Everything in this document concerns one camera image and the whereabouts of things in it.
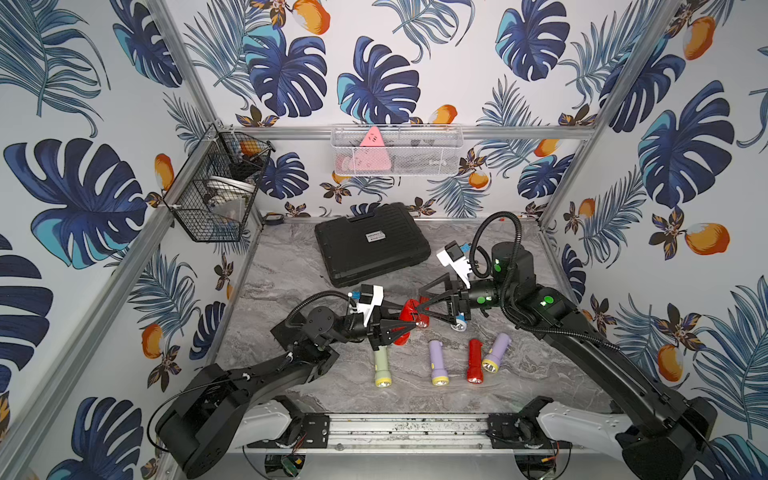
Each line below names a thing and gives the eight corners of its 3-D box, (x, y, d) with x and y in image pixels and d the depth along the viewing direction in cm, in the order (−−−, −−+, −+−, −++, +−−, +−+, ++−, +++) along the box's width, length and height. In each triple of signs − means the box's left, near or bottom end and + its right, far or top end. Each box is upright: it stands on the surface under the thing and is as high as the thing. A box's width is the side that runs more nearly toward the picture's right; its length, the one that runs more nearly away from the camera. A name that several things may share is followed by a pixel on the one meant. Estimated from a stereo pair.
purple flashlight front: (432, 385, 83) (434, 382, 81) (428, 344, 91) (430, 340, 88) (447, 385, 83) (449, 382, 81) (442, 344, 91) (443, 340, 88)
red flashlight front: (467, 382, 84) (469, 379, 81) (467, 341, 91) (469, 337, 89) (481, 385, 83) (483, 382, 81) (480, 343, 91) (482, 339, 89)
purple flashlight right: (479, 366, 87) (482, 362, 84) (496, 333, 93) (499, 329, 91) (494, 375, 85) (497, 372, 83) (510, 341, 91) (513, 338, 89)
